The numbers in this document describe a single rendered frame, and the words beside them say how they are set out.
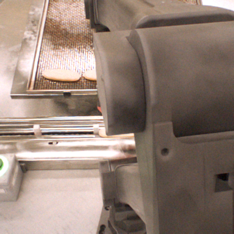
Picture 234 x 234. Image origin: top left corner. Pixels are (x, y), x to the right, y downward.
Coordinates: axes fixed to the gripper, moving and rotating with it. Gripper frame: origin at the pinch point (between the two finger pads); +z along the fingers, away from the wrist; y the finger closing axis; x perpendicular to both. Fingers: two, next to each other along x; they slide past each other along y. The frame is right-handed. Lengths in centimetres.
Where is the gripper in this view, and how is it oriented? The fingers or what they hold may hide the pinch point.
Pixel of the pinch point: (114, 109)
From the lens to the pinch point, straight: 65.9
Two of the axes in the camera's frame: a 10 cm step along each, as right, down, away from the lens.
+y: 0.2, 7.1, -7.0
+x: 10.0, -0.1, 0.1
